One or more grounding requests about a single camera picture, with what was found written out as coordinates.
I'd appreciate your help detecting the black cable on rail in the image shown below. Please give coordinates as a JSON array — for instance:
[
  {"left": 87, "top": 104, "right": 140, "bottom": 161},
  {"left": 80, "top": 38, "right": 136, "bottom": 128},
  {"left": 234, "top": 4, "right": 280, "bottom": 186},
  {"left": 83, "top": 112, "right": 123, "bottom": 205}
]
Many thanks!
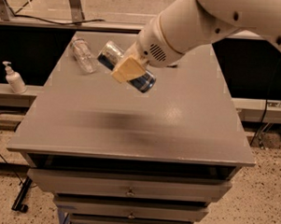
[{"left": 13, "top": 14, "right": 106, "bottom": 27}]

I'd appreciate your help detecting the top drawer knob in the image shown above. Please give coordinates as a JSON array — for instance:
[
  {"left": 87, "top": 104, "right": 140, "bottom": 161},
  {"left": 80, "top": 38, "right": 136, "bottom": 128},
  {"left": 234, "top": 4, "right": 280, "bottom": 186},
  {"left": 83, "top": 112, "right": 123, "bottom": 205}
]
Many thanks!
[{"left": 126, "top": 188, "right": 135, "bottom": 198}]

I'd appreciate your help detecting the clear plastic water bottle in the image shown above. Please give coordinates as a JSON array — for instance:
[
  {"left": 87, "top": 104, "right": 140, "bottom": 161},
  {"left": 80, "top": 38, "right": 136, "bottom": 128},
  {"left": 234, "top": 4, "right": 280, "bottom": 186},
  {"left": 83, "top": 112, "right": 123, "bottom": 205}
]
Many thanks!
[{"left": 70, "top": 35, "right": 97, "bottom": 74}]

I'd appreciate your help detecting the drawer knob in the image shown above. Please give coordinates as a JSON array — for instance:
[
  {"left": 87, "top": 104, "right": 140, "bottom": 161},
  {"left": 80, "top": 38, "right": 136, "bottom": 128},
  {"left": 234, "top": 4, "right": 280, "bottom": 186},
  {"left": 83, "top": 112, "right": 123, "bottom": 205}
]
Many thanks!
[
  {"left": 128, "top": 213, "right": 135, "bottom": 219},
  {"left": 126, "top": 188, "right": 135, "bottom": 198}
]

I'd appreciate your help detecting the red bull can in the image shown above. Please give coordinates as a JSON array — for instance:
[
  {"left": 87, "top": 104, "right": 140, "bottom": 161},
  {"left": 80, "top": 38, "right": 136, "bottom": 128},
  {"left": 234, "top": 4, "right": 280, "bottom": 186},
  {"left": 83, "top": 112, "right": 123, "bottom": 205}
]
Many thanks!
[{"left": 97, "top": 40, "right": 156, "bottom": 93}]

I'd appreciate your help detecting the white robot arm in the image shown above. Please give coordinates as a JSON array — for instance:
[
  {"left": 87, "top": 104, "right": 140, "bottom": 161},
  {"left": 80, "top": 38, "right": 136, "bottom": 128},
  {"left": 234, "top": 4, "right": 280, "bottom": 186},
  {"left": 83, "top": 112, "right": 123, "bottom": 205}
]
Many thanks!
[{"left": 112, "top": 0, "right": 281, "bottom": 82}]

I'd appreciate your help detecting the white pump dispenser bottle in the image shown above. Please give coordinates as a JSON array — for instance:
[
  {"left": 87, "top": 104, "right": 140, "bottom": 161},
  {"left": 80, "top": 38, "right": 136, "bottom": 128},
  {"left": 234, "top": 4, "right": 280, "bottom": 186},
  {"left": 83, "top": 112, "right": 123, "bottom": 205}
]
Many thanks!
[{"left": 3, "top": 62, "right": 27, "bottom": 93}]

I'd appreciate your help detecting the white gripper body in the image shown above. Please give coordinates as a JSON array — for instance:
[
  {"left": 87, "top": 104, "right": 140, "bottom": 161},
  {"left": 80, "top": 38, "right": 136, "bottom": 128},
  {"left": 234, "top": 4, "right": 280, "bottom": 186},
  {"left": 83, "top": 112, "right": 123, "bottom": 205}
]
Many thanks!
[{"left": 125, "top": 16, "right": 183, "bottom": 68}]

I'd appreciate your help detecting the grey drawer cabinet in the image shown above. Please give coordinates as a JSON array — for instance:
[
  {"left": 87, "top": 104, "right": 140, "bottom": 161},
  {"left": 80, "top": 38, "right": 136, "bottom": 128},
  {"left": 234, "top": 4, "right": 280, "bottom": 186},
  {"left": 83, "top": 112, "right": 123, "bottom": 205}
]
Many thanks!
[{"left": 8, "top": 46, "right": 254, "bottom": 224}]

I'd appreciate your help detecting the black floor stand foot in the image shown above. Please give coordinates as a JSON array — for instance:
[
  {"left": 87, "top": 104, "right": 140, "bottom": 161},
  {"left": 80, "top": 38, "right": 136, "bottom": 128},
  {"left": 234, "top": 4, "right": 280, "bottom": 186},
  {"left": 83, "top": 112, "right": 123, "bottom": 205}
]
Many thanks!
[{"left": 12, "top": 177, "right": 32, "bottom": 214}]

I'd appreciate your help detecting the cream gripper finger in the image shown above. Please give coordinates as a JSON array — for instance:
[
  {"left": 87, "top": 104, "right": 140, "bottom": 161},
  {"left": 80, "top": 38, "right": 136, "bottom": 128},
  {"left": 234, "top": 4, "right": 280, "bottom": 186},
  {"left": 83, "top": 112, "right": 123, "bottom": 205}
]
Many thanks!
[{"left": 111, "top": 54, "right": 147, "bottom": 83}]

